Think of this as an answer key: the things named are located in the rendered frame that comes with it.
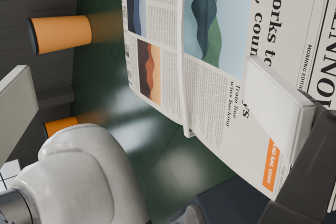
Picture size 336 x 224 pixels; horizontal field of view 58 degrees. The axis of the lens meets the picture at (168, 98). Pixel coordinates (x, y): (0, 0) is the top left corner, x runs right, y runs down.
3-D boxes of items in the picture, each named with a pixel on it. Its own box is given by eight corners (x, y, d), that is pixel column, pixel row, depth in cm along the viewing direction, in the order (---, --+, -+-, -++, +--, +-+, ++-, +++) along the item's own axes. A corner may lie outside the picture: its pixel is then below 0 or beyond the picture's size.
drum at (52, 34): (82, 4, 404) (24, 10, 369) (94, 28, 386) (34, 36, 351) (80, 30, 441) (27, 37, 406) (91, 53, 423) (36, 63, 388)
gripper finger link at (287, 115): (301, 106, 12) (319, 105, 12) (245, 55, 19) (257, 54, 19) (289, 166, 14) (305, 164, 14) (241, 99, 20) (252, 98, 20)
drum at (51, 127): (73, 111, 619) (41, 119, 589) (79, 126, 604) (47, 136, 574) (72, 120, 650) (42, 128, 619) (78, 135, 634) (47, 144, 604)
